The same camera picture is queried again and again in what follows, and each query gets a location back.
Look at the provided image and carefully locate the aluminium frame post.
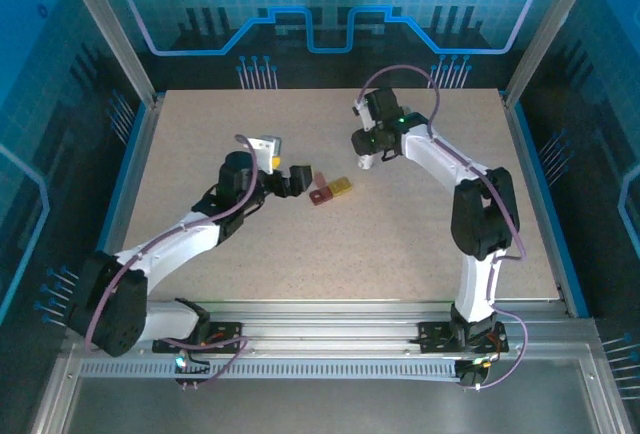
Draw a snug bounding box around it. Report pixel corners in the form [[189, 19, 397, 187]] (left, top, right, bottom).
[[55, 0, 164, 108], [502, 0, 604, 108]]

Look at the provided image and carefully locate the black connector bracket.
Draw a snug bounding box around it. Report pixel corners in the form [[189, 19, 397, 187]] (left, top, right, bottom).
[[457, 357, 496, 391], [173, 351, 212, 391]]

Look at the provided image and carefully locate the red pill organizer box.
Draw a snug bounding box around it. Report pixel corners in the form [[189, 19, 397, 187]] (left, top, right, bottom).
[[308, 170, 335, 207]]

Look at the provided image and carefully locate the yellow pill organizer box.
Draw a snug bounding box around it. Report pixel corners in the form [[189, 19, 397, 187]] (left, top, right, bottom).
[[327, 177, 354, 198]]

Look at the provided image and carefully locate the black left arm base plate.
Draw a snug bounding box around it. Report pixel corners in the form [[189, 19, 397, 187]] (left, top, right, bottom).
[[152, 321, 244, 355]]

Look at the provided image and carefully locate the slotted grey cable duct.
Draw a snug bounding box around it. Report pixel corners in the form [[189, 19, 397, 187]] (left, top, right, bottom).
[[79, 361, 464, 380]]

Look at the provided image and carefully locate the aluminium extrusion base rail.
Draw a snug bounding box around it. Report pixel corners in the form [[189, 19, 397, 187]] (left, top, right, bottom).
[[62, 298, 599, 361]]

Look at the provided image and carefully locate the aluminium blue side rail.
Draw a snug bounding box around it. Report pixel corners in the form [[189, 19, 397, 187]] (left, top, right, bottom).
[[82, 96, 166, 318], [502, 96, 591, 318]]

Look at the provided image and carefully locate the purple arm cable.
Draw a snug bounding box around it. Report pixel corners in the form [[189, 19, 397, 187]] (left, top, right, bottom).
[[83, 133, 261, 390], [360, 65, 529, 391]]

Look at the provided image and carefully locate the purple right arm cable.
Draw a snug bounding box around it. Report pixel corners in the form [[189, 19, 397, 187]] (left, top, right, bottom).
[[360, 65, 529, 391]]

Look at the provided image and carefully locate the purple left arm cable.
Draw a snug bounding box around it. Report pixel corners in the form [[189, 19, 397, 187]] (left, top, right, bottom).
[[83, 133, 261, 390]]

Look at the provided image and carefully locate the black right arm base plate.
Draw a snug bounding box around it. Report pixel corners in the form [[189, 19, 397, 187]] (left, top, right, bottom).
[[417, 321, 510, 355]]

